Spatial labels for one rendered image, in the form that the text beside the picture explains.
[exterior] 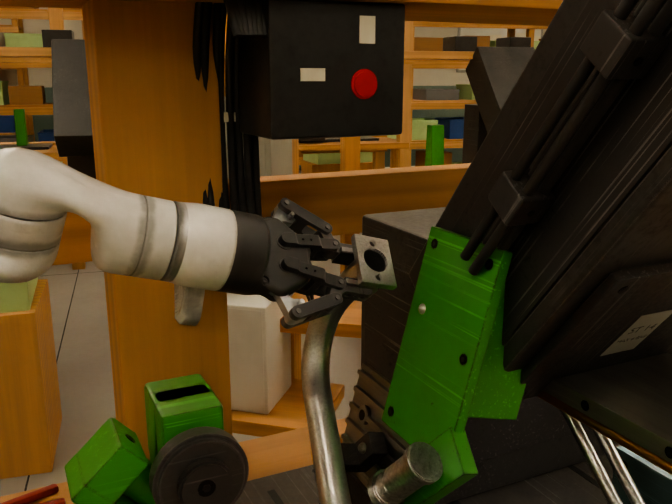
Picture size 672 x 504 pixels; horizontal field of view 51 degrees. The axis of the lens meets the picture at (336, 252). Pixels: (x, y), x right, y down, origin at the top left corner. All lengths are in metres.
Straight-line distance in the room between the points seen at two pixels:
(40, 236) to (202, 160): 0.34
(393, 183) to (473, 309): 0.48
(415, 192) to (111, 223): 0.63
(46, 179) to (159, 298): 0.36
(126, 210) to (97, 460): 0.20
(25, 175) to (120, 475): 0.24
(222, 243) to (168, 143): 0.29
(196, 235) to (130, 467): 0.19
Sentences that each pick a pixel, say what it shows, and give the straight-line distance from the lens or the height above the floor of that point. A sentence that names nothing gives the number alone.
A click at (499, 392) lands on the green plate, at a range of 0.69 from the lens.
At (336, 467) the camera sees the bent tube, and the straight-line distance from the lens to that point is 0.72.
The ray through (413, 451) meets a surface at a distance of 0.66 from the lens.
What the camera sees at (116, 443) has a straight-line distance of 0.58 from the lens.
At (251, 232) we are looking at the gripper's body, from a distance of 0.62.
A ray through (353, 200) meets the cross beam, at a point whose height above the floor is 1.24.
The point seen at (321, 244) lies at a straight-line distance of 0.68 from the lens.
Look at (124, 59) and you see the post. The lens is 0.86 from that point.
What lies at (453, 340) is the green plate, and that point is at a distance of 0.67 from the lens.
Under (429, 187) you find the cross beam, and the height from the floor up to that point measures 1.25.
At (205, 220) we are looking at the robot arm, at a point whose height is 1.30.
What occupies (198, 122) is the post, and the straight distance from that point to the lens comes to 0.88.
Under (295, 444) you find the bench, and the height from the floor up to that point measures 0.88.
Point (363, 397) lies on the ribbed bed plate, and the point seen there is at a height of 1.07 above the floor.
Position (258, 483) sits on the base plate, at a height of 0.90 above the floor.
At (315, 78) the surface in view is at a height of 1.42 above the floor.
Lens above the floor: 1.42
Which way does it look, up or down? 14 degrees down
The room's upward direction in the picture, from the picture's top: straight up
